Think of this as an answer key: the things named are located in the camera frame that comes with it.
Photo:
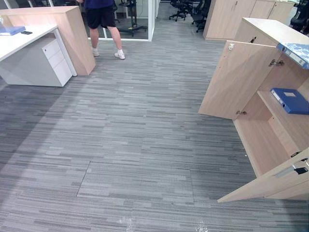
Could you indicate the wood cabinet door with lock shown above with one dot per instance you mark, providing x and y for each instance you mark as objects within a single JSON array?
[{"x": 236, "y": 79}]

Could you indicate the black office chair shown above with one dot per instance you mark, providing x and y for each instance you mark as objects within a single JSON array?
[
  {"x": 300, "y": 17},
  {"x": 179, "y": 8},
  {"x": 201, "y": 17}
]

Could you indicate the light wood partition cabinet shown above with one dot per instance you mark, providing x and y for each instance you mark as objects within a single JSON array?
[{"x": 72, "y": 31}]

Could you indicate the light wood office cabinet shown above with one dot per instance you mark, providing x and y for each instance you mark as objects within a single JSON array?
[{"x": 275, "y": 96}]

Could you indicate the wood cabinet door with keys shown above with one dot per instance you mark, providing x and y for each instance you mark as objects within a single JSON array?
[{"x": 272, "y": 183}]

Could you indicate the blue marbled lever arch folder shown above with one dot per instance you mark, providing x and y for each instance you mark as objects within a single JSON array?
[{"x": 293, "y": 52}]

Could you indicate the white office desk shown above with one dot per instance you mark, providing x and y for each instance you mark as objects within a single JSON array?
[{"x": 17, "y": 43}]

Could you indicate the light blue folder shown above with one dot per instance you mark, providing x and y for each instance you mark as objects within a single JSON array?
[{"x": 10, "y": 29}]

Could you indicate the white framed glass partition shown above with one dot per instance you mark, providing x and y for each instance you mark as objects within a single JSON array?
[{"x": 135, "y": 21}]

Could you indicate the black exercise stand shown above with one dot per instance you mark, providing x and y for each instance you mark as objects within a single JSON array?
[{"x": 131, "y": 17}]

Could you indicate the person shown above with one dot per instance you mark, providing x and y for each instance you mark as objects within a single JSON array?
[{"x": 100, "y": 17}]

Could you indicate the tall light wood cabinets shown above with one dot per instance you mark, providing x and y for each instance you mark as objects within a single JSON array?
[{"x": 231, "y": 17}]

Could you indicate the dark blue box file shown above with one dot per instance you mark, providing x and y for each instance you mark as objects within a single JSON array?
[{"x": 292, "y": 100}]

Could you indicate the black phone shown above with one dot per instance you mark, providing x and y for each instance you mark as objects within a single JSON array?
[{"x": 26, "y": 32}]

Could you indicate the black keys in lock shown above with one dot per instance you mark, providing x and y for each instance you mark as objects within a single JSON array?
[{"x": 300, "y": 169}]

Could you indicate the white drawer pedestal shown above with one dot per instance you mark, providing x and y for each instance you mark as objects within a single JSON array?
[{"x": 56, "y": 60}]

